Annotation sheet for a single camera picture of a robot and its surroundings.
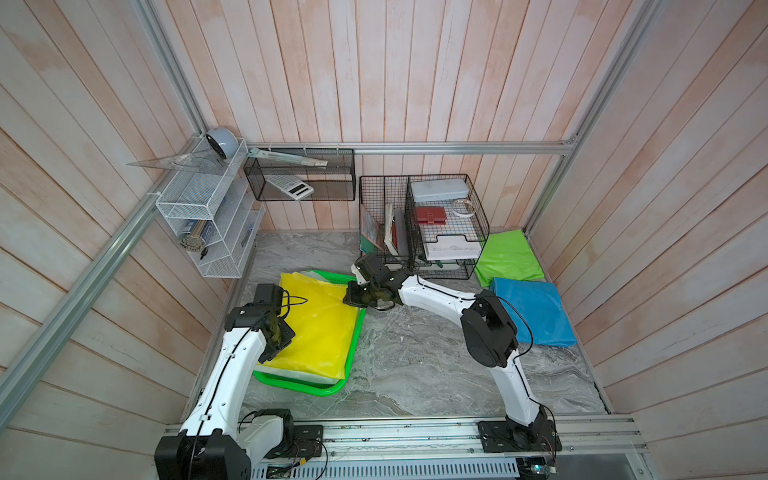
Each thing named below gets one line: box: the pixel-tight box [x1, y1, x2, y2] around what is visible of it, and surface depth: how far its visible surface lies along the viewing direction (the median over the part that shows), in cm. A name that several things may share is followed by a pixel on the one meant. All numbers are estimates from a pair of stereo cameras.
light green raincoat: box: [475, 230, 544, 288], surface depth 109 cm
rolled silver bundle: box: [179, 220, 207, 252], surface depth 78 cm
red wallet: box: [415, 207, 446, 225], surface depth 97 cm
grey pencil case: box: [411, 178, 469, 203], surface depth 104 cm
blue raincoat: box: [491, 278, 578, 348], surface depth 99 cm
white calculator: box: [266, 175, 315, 200], surface depth 100 cm
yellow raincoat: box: [259, 272, 358, 379], surface depth 83 cm
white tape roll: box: [452, 200, 475, 217], surface depth 103 cm
